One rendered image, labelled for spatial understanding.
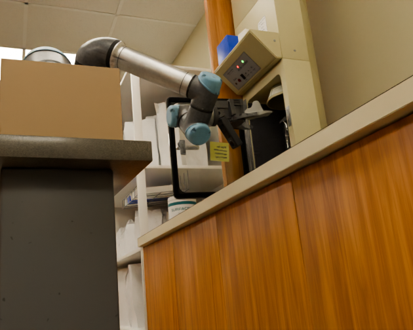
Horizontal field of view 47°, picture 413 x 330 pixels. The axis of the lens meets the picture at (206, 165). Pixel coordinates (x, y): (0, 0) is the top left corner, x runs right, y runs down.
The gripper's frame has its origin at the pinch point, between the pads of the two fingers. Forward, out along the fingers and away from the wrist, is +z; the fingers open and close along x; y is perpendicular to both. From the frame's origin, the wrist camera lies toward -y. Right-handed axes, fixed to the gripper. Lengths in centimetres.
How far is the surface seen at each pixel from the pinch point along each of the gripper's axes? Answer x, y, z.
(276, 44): -14.1, 23.0, 2.5
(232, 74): 9.9, 23.3, -3.7
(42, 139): -59, -25, -79
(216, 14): 23, 58, 1
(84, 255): -52, -45, -73
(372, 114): -82, -30, -29
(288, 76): -14.1, 11.1, 4.8
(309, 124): -14.0, -6.6, 8.9
